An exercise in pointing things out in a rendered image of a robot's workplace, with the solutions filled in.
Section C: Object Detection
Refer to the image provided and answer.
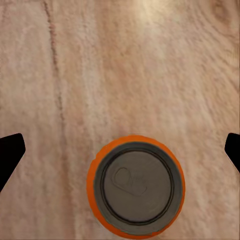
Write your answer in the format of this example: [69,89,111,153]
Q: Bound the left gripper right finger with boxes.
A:
[225,133,240,172]

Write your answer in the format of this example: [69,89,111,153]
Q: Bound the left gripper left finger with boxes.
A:
[0,133,26,192]

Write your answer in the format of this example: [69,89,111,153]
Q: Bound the can of soda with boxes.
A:
[86,135,186,240]

